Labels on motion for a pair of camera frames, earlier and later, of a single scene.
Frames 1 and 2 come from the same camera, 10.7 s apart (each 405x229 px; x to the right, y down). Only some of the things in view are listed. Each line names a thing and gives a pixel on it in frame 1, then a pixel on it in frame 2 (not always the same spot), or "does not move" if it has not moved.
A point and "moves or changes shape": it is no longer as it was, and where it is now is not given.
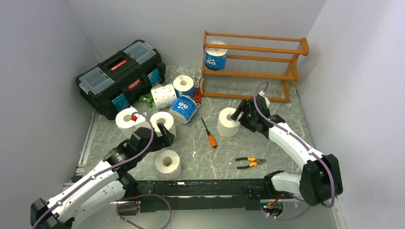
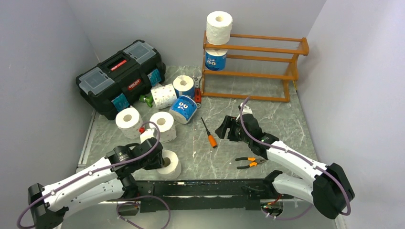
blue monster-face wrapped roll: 182,109 does not move
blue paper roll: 215,58 does not move
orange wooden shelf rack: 246,66 does not move
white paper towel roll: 227,126 moves or changes shape
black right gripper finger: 240,110 → 229,122
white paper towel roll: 167,164 does not move
